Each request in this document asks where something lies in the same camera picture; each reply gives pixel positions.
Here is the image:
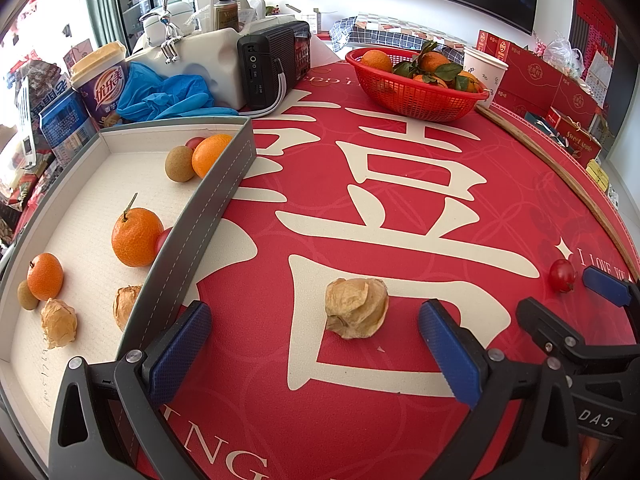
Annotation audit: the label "yellow box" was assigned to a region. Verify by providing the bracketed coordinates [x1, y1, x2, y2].
[587, 159, 613, 183]

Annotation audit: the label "red plastic basket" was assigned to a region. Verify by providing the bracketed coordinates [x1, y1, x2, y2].
[345, 47, 490, 123]

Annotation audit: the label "grey curtain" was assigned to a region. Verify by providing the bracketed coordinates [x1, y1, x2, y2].
[82, 0, 126, 53]

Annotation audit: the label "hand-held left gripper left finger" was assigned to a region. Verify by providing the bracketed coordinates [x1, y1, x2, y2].
[48, 300, 213, 480]

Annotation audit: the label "brown longan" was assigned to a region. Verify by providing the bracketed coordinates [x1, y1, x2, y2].
[16, 280, 40, 311]

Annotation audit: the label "white ceramic pot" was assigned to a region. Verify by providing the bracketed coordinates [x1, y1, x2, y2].
[145, 0, 198, 36]

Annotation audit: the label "wall calendar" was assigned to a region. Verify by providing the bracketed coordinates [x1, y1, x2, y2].
[585, 50, 613, 106]

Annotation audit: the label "silver rabbit figurine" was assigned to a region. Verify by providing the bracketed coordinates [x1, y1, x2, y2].
[139, 0, 183, 65]

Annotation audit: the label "grey tray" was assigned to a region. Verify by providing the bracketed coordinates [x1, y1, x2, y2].
[0, 116, 257, 466]

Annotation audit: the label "dark snack packet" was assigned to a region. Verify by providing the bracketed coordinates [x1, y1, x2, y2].
[12, 57, 73, 111]

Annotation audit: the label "clear plastic bag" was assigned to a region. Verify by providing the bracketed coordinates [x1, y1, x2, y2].
[542, 30, 586, 81]

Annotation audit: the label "red handled carton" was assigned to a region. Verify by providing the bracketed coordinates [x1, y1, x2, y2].
[545, 105, 608, 161]

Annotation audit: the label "pile of leafy mandarins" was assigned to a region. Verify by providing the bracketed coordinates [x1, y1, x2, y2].
[360, 40, 485, 93]

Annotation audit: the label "red printed tablecloth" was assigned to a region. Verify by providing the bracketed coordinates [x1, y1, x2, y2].
[135, 57, 640, 480]

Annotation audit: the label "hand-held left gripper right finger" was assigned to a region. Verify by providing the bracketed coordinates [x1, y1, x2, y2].
[417, 299, 583, 480]

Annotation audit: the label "blue rubber gloves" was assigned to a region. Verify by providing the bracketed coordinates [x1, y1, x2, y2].
[120, 74, 241, 123]

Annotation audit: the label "purple instant drink cup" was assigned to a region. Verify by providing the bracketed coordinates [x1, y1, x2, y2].
[69, 41, 130, 130]

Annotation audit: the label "blue plaid cloth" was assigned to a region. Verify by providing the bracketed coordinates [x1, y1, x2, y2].
[332, 27, 468, 61]

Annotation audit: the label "white ceramic tissue holder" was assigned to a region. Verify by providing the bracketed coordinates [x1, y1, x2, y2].
[125, 27, 251, 111]

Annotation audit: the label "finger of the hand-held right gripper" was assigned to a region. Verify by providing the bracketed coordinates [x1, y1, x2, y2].
[516, 297, 640, 403]
[582, 266, 640, 308]

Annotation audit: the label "stack of red gift boxes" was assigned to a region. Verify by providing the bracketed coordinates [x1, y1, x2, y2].
[475, 29, 613, 121]

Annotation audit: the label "brown kiwi fruit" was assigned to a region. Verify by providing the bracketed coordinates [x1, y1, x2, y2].
[165, 146, 196, 183]

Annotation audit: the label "white floral paper cup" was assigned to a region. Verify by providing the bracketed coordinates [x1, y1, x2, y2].
[462, 45, 509, 108]

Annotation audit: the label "checkered patterned cloth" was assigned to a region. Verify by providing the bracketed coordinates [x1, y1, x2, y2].
[330, 11, 453, 43]

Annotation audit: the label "black radio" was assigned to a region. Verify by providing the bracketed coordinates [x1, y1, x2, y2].
[236, 20, 315, 110]

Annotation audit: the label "red wall decoration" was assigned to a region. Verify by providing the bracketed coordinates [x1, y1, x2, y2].
[570, 0, 623, 56]

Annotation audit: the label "mandarin orange with stalk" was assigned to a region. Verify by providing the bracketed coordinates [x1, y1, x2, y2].
[111, 192, 165, 268]

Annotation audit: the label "grey radio strap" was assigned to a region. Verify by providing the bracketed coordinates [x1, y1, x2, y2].
[249, 57, 288, 120]

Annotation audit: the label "dry husk physalis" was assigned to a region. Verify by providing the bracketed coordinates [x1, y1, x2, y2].
[324, 277, 390, 341]
[112, 285, 145, 332]
[40, 297, 79, 350]

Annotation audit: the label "wooden back scratcher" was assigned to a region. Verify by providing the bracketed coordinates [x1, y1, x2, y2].
[475, 102, 640, 281]

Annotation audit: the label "brown capped lotion bottle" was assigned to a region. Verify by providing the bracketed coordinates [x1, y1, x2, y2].
[211, 0, 242, 33]

